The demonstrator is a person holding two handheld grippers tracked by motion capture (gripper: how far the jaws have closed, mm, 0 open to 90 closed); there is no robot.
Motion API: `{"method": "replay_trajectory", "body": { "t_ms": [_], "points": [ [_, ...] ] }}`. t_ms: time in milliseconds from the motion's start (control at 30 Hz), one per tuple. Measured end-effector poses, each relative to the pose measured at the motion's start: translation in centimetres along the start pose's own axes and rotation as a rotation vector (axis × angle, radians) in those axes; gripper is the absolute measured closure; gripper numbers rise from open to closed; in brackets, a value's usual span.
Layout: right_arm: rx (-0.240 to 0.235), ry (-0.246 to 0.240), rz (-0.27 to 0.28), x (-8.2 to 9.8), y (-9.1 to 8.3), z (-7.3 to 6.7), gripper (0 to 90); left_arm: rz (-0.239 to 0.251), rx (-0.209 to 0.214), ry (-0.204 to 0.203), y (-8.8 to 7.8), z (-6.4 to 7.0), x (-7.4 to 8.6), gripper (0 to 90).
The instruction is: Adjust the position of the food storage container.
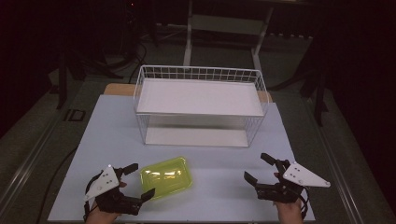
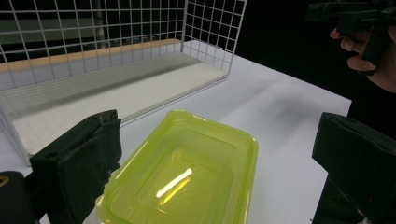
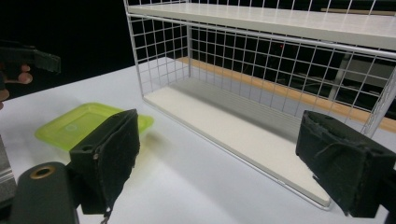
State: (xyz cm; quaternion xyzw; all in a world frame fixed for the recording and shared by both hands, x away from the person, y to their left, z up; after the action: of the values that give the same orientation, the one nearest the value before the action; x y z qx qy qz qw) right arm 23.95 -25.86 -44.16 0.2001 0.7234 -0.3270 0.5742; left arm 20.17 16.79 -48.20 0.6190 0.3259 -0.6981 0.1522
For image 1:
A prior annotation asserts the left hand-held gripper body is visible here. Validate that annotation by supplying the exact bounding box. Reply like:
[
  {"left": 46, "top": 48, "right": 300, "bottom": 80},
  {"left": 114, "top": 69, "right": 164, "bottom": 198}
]
[{"left": 83, "top": 163, "right": 143, "bottom": 217}]

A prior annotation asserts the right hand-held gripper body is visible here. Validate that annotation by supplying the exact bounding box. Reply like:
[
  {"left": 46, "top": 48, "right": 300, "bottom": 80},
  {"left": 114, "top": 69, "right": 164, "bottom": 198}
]
[{"left": 255, "top": 160, "right": 332, "bottom": 205}]

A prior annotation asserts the yellow-green plastic tray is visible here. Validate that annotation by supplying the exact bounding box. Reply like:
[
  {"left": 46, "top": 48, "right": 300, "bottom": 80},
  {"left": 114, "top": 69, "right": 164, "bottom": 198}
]
[{"left": 138, "top": 156, "right": 193, "bottom": 201}]

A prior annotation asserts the person's left hand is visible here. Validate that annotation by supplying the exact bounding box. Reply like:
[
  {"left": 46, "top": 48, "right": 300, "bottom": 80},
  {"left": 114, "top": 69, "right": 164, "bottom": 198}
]
[{"left": 85, "top": 181, "right": 129, "bottom": 224}]

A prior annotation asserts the person's right hand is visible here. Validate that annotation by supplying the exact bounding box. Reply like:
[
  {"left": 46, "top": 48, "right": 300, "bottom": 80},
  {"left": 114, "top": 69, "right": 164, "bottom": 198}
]
[{"left": 273, "top": 172, "right": 305, "bottom": 224}]

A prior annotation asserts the pale grey table mat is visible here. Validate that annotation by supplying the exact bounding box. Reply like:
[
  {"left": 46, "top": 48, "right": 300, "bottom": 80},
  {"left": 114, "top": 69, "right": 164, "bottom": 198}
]
[{"left": 47, "top": 93, "right": 316, "bottom": 223}]

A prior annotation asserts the black floor box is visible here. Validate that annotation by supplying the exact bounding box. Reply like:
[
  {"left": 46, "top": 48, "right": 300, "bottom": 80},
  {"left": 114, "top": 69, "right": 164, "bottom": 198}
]
[{"left": 63, "top": 108, "right": 87, "bottom": 122}]

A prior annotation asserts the black stand leg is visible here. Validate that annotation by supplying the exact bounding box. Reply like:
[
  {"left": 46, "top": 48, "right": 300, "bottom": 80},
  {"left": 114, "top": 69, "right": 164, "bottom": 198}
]
[{"left": 312, "top": 59, "right": 330, "bottom": 127}]

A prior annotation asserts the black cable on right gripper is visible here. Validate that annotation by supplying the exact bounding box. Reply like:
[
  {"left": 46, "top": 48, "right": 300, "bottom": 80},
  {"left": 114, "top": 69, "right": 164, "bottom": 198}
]
[{"left": 298, "top": 186, "right": 311, "bottom": 221}]

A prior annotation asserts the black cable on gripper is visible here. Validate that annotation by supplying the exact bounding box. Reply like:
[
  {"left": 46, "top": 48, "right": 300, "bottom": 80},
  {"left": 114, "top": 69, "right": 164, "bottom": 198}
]
[
  {"left": 82, "top": 170, "right": 106, "bottom": 223},
  {"left": 298, "top": 186, "right": 311, "bottom": 221}
]

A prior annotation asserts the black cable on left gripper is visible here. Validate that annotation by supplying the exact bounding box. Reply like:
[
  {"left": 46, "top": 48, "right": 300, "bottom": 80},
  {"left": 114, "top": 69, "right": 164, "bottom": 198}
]
[{"left": 82, "top": 170, "right": 106, "bottom": 223}]

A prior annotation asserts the metal floor rail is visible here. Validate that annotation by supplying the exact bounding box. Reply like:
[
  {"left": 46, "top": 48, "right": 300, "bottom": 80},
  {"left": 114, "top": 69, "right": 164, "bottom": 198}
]
[
  {"left": 0, "top": 108, "right": 68, "bottom": 216},
  {"left": 306, "top": 99, "right": 367, "bottom": 224}
]

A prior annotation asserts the thin black floor cable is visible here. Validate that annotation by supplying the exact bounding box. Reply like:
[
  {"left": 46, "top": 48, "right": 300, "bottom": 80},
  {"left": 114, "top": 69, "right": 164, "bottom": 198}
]
[{"left": 36, "top": 146, "right": 78, "bottom": 224}]

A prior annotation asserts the white wire basket rack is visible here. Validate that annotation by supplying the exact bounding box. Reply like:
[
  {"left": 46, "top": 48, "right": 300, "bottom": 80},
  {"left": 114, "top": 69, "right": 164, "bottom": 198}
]
[{"left": 133, "top": 63, "right": 271, "bottom": 149}]

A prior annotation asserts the bundle of black floor cables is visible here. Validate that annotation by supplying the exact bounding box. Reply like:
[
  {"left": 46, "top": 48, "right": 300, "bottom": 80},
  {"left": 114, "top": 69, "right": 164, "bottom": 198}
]
[{"left": 71, "top": 31, "right": 149, "bottom": 85}]

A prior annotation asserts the white metal stand frame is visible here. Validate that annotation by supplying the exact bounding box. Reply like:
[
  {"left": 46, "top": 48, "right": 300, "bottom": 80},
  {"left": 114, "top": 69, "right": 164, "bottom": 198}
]
[{"left": 182, "top": 0, "right": 276, "bottom": 73}]

